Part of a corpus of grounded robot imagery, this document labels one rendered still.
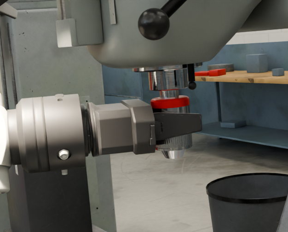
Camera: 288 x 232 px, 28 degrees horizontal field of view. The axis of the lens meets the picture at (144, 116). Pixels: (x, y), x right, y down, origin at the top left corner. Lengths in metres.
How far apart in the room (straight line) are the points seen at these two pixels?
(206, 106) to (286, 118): 1.53
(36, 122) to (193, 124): 0.18
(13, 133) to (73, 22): 0.14
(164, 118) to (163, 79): 0.05
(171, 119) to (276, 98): 6.13
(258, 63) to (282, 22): 5.78
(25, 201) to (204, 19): 0.59
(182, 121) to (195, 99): 7.39
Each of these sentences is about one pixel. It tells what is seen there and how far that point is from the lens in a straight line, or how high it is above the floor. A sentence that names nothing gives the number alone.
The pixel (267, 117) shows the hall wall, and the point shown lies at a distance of 6.95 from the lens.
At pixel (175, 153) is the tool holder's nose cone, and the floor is 1.20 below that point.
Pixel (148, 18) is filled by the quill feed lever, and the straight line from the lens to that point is 0.53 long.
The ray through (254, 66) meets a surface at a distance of 6.53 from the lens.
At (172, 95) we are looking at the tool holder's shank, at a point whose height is 1.27.
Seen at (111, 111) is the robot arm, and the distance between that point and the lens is 0.65.
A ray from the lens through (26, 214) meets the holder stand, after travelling 1.10.
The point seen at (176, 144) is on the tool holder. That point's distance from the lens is 0.69.
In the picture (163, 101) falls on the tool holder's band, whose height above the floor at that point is 1.27.
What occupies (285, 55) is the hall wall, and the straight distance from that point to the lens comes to 6.62.
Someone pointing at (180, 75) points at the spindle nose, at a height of 1.30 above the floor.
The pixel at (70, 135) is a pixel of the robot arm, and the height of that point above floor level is 1.24.
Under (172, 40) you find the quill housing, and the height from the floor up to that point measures 1.34.
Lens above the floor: 1.34
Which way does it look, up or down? 7 degrees down
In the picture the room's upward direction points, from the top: 5 degrees counter-clockwise
